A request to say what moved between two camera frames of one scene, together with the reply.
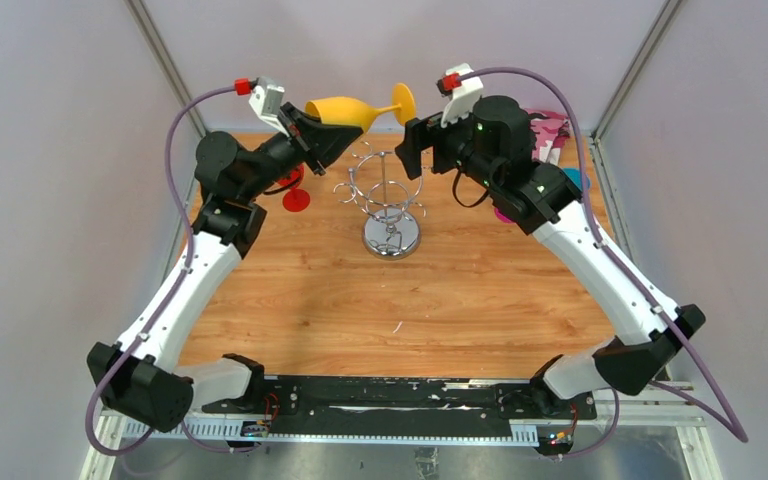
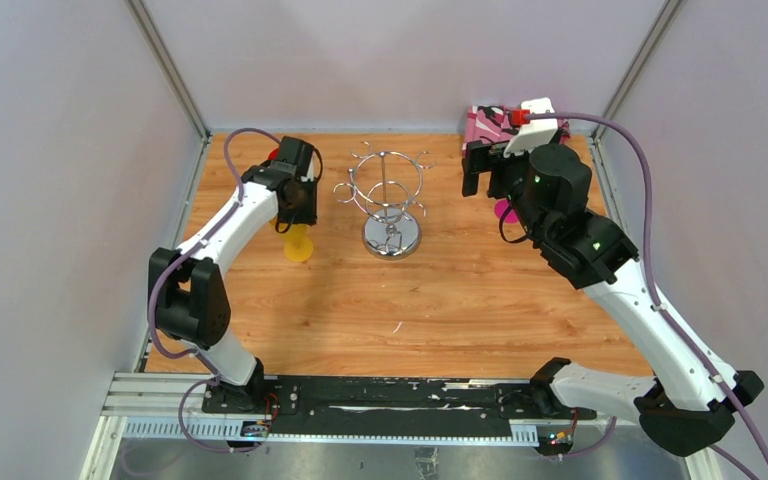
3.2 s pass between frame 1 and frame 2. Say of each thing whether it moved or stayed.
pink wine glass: stayed
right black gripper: moved
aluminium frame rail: stayed
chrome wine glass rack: stayed
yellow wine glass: moved
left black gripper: moved
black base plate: stayed
